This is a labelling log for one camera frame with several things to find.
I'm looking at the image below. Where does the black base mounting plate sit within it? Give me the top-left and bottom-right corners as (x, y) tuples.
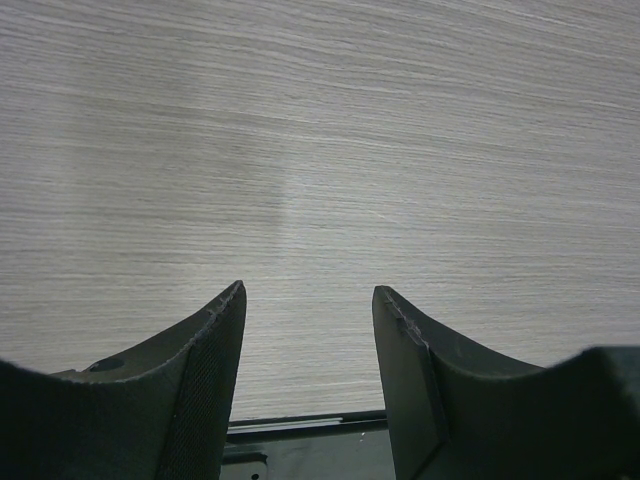
(220, 410), (395, 480)

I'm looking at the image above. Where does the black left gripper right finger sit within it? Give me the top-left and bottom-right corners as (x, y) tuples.
(372, 286), (639, 479)

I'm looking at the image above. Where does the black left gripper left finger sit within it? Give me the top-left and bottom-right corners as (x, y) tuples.
(1, 282), (247, 479)

